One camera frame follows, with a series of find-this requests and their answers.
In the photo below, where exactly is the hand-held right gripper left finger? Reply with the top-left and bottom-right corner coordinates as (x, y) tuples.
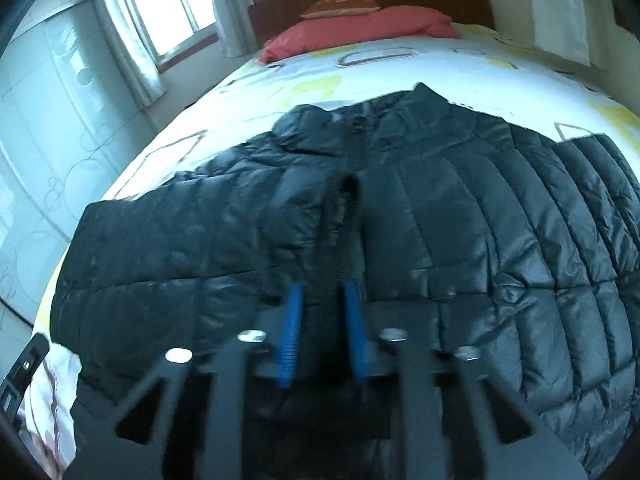
(114, 282), (306, 480)

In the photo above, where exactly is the brown wooden headboard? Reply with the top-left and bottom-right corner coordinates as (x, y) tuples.
(248, 0), (496, 48)

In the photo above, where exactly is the white window curtain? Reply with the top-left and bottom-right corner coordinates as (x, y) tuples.
(205, 0), (261, 58)
(85, 0), (166, 108)

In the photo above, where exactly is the red pillow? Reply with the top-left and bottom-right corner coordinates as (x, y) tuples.
(257, 5), (463, 65)

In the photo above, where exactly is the white hanging cloth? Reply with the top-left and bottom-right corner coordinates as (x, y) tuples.
(522, 0), (608, 68)

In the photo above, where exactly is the bed with printed sheet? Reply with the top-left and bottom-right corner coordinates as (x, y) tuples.
(25, 22), (640, 476)

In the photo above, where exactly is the glass door wardrobe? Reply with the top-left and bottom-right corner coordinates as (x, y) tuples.
(0, 0), (156, 321)

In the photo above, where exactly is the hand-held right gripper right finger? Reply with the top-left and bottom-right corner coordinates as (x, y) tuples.
(344, 280), (532, 480)

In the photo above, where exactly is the window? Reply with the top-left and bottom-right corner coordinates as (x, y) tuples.
(112, 0), (221, 68)

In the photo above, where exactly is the embroidered red cushion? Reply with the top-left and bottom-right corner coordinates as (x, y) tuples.
(301, 0), (383, 20)

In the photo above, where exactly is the black puffer jacket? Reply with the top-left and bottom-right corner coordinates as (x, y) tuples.
(50, 82), (640, 480)

